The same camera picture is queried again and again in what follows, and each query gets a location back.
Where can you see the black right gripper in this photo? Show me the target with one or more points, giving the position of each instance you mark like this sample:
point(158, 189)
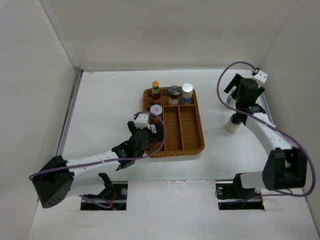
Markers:
point(235, 82)

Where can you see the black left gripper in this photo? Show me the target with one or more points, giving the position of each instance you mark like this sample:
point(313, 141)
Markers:
point(133, 129)

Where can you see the white canister grey lid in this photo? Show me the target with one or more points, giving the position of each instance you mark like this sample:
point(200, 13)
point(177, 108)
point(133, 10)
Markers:
point(230, 100)

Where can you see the sauce jar grey lid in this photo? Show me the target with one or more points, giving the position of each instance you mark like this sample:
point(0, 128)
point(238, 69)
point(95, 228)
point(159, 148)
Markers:
point(157, 129)
point(156, 110)

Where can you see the white bottle black grinder cap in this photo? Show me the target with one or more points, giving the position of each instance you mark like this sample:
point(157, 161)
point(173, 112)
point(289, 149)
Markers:
point(233, 123)

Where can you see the white shaker silver lid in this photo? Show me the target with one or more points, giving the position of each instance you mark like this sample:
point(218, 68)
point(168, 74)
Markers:
point(187, 93)

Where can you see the red sauce bottle yellow cap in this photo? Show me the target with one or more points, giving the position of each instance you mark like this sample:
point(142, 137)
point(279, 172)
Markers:
point(156, 93)

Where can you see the white jar black lid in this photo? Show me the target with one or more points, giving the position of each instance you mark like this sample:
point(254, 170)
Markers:
point(174, 93)

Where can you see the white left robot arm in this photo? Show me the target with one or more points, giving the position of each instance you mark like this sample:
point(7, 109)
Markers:
point(87, 177)

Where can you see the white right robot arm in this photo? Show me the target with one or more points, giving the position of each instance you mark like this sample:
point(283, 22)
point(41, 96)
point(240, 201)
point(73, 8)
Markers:
point(286, 165)

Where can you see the brown wicker tray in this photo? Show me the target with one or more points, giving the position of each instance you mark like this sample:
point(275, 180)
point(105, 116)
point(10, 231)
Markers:
point(184, 132)

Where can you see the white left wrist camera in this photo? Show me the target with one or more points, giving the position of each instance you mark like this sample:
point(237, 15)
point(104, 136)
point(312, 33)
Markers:
point(142, 121)

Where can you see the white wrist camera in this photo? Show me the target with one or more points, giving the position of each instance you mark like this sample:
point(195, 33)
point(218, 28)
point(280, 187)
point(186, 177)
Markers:
point(260, 77)
point(142, 121)

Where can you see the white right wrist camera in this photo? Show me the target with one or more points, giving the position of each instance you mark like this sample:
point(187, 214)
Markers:
point(260, 77)

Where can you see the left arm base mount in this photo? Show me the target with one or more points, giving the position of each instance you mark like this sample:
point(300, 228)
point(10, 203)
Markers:
point(113, 196)

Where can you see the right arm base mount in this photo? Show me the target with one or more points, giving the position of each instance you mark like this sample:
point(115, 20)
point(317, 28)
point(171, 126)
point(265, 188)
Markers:
point(232, 196)

